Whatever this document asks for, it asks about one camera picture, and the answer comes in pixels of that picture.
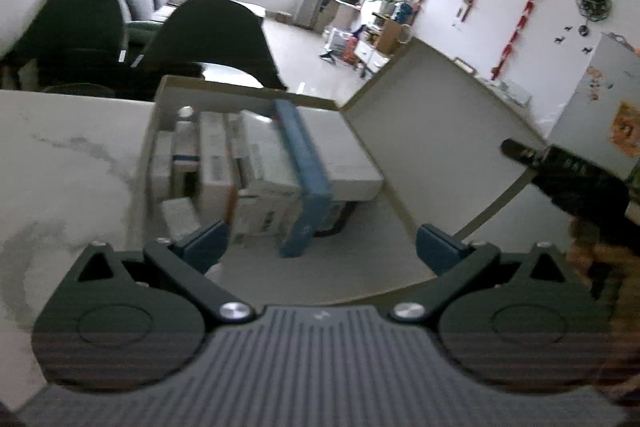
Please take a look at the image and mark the black deer wall stickers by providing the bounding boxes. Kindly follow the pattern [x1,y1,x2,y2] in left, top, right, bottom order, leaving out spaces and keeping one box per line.
[551,23,594,56]

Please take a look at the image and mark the white plastic basket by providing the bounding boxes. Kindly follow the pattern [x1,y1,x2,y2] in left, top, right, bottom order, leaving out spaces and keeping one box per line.
[324,28,359,64]

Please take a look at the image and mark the white marble desktop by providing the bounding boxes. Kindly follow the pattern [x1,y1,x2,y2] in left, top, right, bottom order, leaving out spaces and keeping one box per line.
[0,88,241,413]

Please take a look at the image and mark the small white carton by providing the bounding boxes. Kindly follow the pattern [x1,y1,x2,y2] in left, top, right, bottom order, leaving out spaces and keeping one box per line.
[159,196,202,242]

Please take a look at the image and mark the person's right hand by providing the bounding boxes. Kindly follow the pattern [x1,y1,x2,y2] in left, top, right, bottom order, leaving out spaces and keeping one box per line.
[567,213,640,304]

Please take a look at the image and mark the tall white box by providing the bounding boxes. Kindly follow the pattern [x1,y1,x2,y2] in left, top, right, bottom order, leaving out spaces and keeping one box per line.
[199,112,240,208]

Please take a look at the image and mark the wooden desk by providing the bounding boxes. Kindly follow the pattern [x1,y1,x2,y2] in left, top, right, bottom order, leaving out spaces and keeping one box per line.
[314,0,364,34]

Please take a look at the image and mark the large white box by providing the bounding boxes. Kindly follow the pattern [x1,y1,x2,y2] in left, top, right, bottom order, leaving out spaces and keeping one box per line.
[240,106,385,204]

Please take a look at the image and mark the person's right forearm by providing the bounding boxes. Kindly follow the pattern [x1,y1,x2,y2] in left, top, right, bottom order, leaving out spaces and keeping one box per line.
[595,267,640,408]

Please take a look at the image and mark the white low cabinet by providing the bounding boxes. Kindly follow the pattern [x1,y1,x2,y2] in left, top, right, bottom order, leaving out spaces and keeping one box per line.
[351,39,397,78]

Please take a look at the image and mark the white refrigerator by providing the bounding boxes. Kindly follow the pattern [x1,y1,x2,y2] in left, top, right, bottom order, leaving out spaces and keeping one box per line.
[546,32,640,180]

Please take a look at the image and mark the brown cardboard box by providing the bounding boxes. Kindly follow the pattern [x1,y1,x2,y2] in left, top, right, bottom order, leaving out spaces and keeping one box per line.
[131,75,401,258]

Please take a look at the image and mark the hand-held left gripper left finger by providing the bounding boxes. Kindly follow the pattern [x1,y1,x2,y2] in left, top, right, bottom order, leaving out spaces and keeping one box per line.
[55,219,256,323]

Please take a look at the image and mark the brown cardboard box lid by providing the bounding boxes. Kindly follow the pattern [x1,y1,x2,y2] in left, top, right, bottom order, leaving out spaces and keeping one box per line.
[215,38,549,309]

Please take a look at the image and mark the wooden cabinet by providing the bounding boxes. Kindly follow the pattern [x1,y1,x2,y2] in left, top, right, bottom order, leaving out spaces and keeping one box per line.
[371,18,414,56]

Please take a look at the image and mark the deer antler wall clock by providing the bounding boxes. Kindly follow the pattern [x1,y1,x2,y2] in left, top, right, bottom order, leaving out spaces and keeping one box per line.
[574,0,622,36]

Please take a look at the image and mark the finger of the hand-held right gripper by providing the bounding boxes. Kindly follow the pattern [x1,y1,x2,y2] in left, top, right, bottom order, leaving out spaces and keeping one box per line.
[500,138,551,168]

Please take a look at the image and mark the black dining chair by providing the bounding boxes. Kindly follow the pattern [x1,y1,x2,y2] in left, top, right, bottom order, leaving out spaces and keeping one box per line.
[0,0,132,100]
[131,0,289,104]

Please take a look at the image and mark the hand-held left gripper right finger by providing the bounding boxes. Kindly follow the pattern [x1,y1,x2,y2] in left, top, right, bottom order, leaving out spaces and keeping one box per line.
[389,223,591,323]

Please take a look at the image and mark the blue white box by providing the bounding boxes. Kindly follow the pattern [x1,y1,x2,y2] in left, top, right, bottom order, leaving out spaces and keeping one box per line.
[273,99,334,259]

